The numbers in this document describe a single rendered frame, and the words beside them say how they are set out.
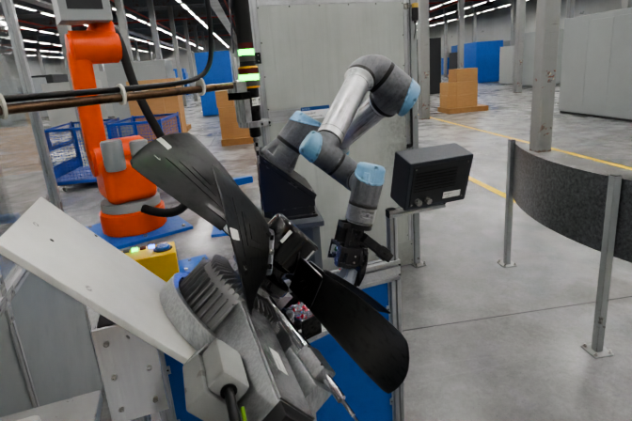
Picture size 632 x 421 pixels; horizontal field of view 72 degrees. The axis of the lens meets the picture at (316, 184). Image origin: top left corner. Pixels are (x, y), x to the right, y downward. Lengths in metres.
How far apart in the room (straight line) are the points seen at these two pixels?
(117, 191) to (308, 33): 2.72
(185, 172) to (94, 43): 3.96
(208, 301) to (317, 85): 2.20
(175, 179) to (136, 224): 3.91
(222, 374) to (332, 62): 2.49
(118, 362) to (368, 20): 2.61
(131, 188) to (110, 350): 3.95
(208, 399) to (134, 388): 0.29
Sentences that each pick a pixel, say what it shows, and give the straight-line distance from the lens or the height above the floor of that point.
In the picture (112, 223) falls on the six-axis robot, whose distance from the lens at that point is 4.89.
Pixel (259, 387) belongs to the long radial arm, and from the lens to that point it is 0.69.
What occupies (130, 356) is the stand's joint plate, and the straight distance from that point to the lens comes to 0.91.
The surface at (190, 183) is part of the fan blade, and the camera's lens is 0.93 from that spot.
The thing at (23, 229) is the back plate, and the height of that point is 1.35.
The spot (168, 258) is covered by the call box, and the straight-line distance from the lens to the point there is 1.36.
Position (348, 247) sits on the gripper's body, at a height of 1.12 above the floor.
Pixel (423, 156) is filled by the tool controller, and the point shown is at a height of 1.24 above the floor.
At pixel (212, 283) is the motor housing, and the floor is 1.18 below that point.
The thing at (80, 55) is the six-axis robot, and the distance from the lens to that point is 4.84.
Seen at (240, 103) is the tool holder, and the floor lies 1.50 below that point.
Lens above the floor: 1.56
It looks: 15 degrees down
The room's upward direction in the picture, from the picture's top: 5 degrees counter-clockwise
